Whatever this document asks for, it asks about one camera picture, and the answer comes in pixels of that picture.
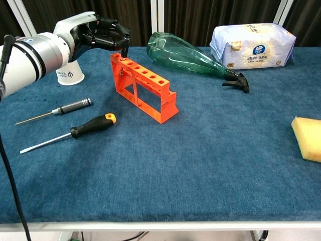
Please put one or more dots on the yellow sponge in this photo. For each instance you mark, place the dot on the yellow sponge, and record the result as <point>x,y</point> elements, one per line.
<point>309,138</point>

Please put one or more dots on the dark curtain panel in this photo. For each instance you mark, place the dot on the dark curtain panel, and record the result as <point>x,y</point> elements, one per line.
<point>75,5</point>
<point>308,17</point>
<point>200,17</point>
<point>7,20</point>

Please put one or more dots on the orange test tube rack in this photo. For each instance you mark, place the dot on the orange test tube rack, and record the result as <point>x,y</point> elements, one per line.
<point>168,110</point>

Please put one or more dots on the green spray bottle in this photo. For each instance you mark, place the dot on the green spray bottle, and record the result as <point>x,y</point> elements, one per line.
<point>175,55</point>

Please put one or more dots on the white tissue pack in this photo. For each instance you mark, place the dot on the white tissue pack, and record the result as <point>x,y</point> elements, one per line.
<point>250,45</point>

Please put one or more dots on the white round bottle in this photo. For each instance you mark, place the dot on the white round bottle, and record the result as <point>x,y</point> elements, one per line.
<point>72,75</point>

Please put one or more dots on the black orange flathead screwdriver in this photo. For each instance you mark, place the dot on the black orange flathead screwdriver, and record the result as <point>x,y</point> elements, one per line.
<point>92,125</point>

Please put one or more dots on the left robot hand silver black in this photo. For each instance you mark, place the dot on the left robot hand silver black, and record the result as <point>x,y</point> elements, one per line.
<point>75,27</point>

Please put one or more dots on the white frame post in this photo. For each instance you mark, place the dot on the white frame post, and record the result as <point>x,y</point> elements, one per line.
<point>283,12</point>
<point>23,20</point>
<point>157,15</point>

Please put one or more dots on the blue table cloth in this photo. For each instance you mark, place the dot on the blue table cloth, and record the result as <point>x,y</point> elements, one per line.
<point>200,163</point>

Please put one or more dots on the white table frame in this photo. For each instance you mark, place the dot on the white table frame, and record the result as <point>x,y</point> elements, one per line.
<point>160,226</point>

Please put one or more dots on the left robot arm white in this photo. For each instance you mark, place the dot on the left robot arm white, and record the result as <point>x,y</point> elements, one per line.
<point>30,60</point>

